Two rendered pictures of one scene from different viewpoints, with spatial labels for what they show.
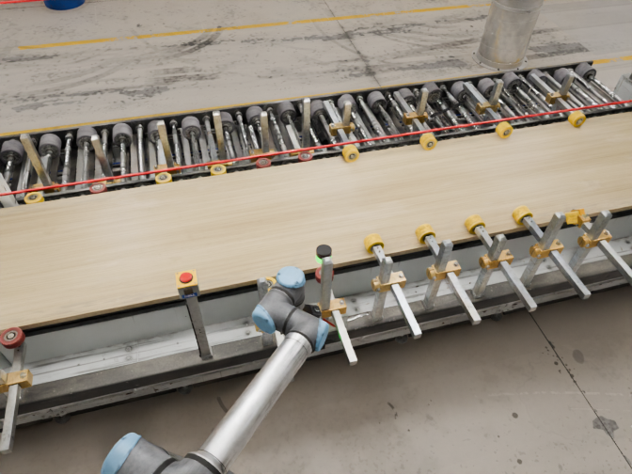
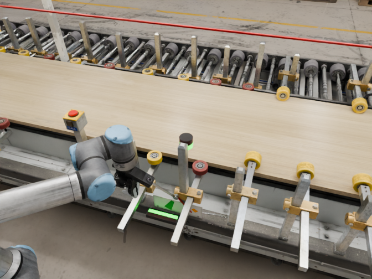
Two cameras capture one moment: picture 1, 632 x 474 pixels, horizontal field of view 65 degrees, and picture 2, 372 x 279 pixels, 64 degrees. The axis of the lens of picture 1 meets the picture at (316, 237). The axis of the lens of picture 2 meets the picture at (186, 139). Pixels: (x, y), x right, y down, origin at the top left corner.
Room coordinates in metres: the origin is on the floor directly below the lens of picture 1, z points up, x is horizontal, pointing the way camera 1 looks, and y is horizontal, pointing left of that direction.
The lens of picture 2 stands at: (0.48, -0.57, 2.03)
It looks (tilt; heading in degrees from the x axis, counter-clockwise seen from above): 43 degrees down; 35
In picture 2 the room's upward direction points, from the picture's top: 1 degrees counter-clockwise
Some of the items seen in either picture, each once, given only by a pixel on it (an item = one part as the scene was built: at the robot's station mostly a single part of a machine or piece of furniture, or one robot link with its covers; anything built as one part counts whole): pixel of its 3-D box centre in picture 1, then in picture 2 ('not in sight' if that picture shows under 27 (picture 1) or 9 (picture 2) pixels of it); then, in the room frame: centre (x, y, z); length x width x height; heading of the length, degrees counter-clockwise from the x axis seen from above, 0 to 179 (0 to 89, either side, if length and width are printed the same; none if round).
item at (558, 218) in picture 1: (540, 251); not in sight; (1.49, -1.00, 0.93); 0.03 x 0.03 x 0.48; 17
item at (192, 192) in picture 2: (329, 308); (188, 193); (1.21, -0.07, 0.85); 0.13 x 0.06 x 0.05; 107
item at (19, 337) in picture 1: (16, 342); (4, 128); (0.99, 1.15, 0.85); 0.08 x 0.08 x 0.11
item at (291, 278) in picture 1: (290, 286); (119, 143); (0.98, 0.08, 1.29); 0.10 x 0.09 x 0.12; 152
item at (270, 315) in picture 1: (275, 311); (89, 155); (0.88, 0.12, 1.29); 0.12 x 0.12 x 0.09; 62
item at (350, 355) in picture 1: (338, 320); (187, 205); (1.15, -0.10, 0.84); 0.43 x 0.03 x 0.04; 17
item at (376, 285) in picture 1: (387, 282); (241, 193); (1.28, -0.31, 0.95); 0.13 x 0.06 x 0.05; 107
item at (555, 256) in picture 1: (552, 251); not in sight; (1.48, -1.05, 0.95); 0.50 x 0.04 x 0.04; 17
